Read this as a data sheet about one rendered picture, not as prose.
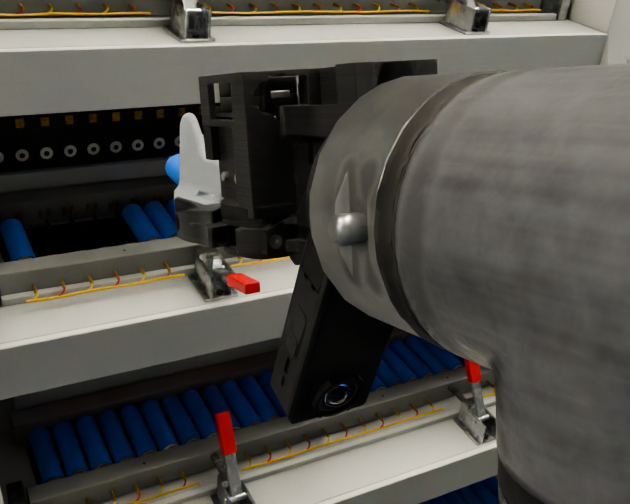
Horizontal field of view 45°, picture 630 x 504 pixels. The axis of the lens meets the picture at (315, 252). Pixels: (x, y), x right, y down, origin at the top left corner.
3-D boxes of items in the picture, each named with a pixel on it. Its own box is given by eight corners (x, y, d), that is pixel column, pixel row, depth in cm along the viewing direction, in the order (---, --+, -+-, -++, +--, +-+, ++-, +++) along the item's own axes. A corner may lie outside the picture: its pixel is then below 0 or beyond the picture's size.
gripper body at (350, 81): (327, 70, 40) (484, 56, 29) (336, 234, 41) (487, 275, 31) (186, 77, 36) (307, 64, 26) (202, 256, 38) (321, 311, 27)
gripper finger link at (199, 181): (183, 110, 46) (258, 109, 38) (192, 209, 47) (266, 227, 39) (133, 114, 44) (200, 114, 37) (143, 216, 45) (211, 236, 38)
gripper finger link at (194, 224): (228, 185, 43) (312, 200, 36) (230, 217, 43) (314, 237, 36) (148, 196, 40) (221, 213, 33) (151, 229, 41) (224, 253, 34)
